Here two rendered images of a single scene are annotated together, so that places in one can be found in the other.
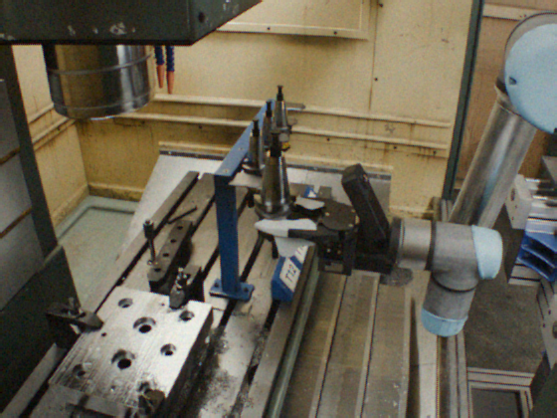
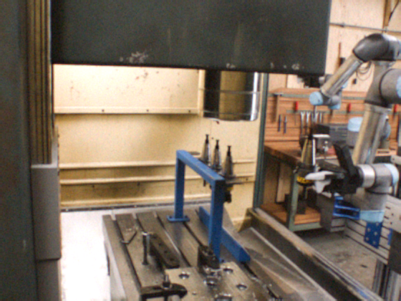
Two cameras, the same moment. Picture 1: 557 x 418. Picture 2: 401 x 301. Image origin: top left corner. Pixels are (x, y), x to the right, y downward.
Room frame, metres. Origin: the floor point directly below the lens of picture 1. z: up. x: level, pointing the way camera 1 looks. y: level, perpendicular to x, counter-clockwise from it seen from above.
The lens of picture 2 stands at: (-0.10, 0.88, 1.60)
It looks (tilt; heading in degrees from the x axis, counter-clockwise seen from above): 12 degrees down; 327
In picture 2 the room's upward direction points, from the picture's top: 3 degrees clockwise
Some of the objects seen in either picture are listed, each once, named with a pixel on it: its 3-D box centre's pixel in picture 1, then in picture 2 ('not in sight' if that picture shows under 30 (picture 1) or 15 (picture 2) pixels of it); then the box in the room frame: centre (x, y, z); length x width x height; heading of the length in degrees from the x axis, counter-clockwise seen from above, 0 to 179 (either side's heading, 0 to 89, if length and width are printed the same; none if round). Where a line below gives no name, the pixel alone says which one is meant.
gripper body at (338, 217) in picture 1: (357, 239); (339, 179); (0.62, -0.12, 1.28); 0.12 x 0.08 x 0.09; 76
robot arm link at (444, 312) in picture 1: (449, 294); (370, 203); (0.60, -0.28, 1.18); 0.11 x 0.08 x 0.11; 158
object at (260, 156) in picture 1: (256, 148); (228, 164); (0.98, 0.04, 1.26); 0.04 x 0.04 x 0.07
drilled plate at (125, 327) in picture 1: (136, 349); (217, 297); (0.68, 0.28, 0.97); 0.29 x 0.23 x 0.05; 166
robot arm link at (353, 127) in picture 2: not in sight; (360, 131); (1.04, -0.82, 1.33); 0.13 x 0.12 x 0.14; 92
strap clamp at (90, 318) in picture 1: (77, 324); (163, 298); (0.73, 0.42, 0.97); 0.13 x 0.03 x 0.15; 76
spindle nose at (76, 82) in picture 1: (99, 63); (229, 94); (0.71, 0.26, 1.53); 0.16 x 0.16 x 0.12
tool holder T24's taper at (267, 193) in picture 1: (275, 174); (308, 150); (0.65, 0.00, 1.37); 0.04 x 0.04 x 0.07
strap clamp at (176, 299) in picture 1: (185, 294); (208, 264); (0.84, 0.20, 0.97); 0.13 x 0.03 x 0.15; 166
